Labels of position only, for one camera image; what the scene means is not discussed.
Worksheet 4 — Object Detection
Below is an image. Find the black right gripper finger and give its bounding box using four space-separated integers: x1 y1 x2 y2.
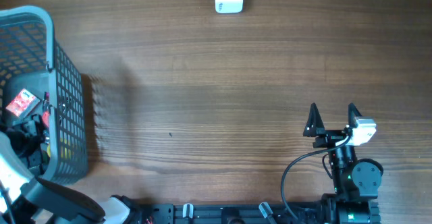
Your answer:
348 103 362 128
303 103 325 137

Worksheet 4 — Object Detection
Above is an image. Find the red snack box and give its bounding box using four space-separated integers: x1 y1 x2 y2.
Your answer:
6 88 41 118

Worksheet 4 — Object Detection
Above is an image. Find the yellow cylindrical container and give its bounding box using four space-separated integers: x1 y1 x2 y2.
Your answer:
46 138 72 160

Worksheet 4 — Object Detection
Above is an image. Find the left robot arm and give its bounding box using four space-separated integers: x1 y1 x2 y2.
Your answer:
1 123 144 223

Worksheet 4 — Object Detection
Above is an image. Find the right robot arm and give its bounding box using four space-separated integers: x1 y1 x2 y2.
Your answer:
303 103 383 224

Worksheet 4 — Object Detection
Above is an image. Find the grey plastic shopping basket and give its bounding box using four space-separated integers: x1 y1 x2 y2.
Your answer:
1 5 88 185

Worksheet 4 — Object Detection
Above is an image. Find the black right camera cable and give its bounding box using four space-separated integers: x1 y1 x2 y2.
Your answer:
280 134 354 215

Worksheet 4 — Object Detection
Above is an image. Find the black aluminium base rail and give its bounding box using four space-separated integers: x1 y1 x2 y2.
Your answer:
134 202 382 224

